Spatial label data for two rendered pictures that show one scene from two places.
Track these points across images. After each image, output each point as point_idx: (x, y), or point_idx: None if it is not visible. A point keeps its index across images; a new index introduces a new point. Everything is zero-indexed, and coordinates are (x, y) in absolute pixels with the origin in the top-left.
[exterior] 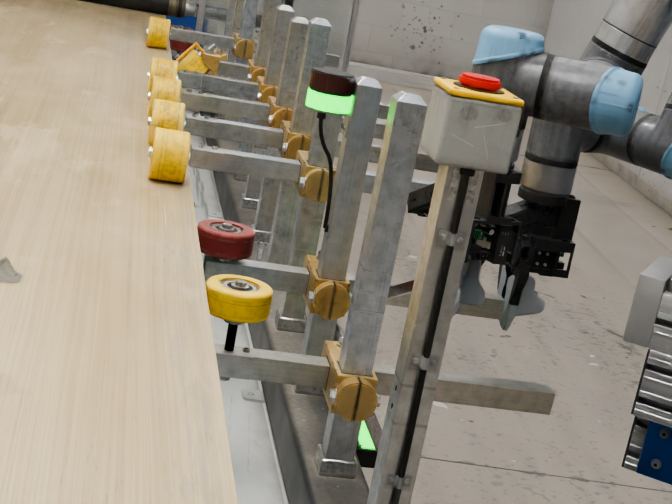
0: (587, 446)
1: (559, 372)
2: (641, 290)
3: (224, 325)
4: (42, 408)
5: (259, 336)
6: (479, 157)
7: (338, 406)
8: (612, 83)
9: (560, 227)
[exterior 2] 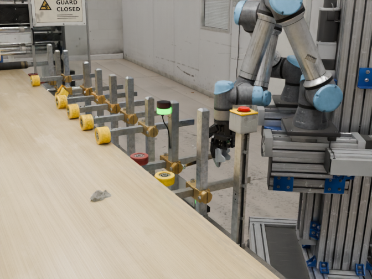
0: (207, 176)
1: (186, 154)
2: (267, 141)
3: None
4: (164, 233)
5: None
6: (250, 129)
7: (202, 200)
8: (256, 91)
9: None
